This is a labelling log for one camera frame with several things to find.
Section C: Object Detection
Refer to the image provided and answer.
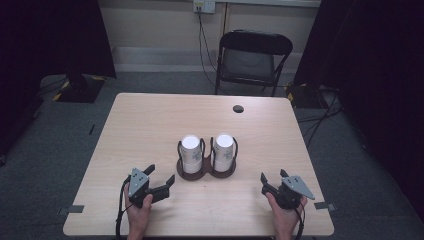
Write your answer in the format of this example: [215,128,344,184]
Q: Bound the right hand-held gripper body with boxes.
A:
[261,175,316,211]

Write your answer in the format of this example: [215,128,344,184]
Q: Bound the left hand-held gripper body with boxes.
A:
[127,167,158,210]

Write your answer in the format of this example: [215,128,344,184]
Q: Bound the dark brown double cup holder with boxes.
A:
[175,135,240,182]

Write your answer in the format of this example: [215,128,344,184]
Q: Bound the person's right hand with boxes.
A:
[265,192,309,236]

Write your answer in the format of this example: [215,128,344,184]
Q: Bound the person's left hand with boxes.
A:
[123,182,155,234]

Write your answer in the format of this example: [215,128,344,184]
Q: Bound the grey tape strip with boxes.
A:
[313,201,337,212]
[57,204,85,216]

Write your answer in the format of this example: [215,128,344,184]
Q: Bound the black stand base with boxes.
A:
[52,73,108,104]
[285,81,330,110]

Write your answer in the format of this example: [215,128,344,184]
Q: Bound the black folding chair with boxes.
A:
[214,29,295,98]

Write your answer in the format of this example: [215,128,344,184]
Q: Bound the dark curtain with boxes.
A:
[0,0,117,158]
[293,0,424,213]

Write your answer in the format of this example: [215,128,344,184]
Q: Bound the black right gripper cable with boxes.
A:
[293,199,307,240]

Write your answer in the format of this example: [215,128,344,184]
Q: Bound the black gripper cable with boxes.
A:
[293,199,307,240]
[115,175,132,240]

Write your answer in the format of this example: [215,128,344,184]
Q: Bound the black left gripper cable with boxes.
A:
[115,175,132,240]

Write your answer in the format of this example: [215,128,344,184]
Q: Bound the black floor cables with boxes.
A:
[296,87,344,149]

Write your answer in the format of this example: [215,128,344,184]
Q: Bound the black wall socket cable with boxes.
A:
[197,11,219,88]

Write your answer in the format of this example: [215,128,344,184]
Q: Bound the white wall socket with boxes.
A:
[192,0,217,15]

